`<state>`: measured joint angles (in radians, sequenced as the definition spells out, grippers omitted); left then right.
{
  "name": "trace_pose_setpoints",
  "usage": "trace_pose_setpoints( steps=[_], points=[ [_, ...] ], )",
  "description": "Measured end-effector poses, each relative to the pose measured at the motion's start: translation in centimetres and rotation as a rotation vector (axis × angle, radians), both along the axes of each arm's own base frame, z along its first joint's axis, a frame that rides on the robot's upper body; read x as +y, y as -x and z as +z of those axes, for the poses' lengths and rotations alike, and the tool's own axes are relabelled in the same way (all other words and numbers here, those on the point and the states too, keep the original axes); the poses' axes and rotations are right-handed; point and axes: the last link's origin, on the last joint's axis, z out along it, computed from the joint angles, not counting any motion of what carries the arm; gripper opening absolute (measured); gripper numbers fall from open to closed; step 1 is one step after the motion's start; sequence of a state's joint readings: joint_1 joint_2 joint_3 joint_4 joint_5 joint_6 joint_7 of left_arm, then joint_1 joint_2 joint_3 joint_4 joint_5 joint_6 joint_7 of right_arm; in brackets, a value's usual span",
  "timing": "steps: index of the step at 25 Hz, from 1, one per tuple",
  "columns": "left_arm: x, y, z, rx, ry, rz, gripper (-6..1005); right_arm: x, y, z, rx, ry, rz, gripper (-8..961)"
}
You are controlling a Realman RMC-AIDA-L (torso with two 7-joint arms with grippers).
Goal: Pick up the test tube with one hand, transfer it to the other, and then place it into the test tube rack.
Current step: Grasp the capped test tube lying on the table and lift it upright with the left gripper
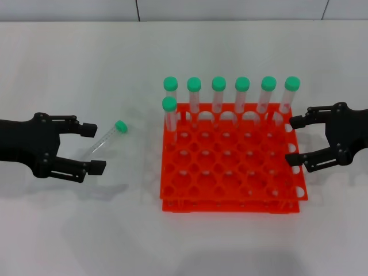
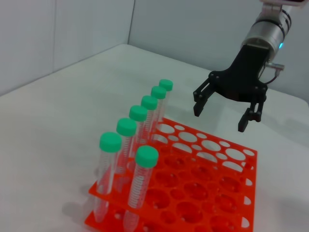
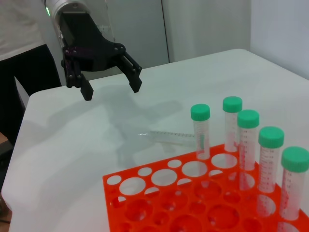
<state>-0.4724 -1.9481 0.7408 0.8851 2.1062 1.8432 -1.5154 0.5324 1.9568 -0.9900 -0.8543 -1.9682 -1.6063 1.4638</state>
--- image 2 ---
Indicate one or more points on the green capped clear test tube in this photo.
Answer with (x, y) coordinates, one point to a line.
(149, 102)
(146, 157)
(166, 84)
(158, 92)
(138, 113)
(109, 142)
(126, 126)

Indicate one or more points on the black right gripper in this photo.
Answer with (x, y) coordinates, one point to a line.
(243, 79)

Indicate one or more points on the orange test tube rack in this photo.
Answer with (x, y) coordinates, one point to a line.
(193, 188)

